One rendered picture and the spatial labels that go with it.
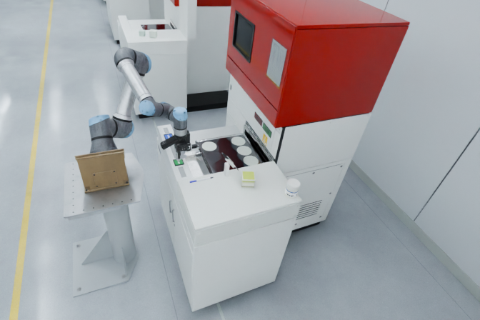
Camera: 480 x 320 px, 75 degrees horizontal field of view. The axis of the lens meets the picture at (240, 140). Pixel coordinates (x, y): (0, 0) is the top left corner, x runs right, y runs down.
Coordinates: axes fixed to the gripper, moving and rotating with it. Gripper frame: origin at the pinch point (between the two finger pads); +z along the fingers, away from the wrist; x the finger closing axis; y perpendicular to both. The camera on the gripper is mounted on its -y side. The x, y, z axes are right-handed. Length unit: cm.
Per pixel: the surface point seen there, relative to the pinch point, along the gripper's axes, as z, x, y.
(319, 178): 30, -16, 103
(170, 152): 2.1, 10.3, -1.8
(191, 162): 10.1, 6.4, 10.4
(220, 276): 55, -50, 13
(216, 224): 2, -50, 7
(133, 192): 16.1, -3.3, -27.0
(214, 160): 8.2, 2.1, 24.9
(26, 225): 98, 63, -108
